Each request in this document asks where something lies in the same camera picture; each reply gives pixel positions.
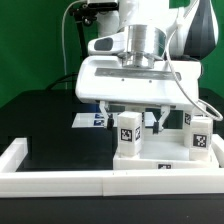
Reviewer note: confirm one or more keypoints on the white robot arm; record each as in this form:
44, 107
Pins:
148, 55

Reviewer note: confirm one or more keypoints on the white square table top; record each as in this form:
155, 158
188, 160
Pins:
163, 151

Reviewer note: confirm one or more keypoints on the white u-shaped obstacle fence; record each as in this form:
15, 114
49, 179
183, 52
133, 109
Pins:
15, 184

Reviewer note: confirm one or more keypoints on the white marker tag sheet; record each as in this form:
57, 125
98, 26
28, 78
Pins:
94, 120

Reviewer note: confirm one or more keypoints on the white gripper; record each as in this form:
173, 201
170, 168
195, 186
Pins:
103, 78

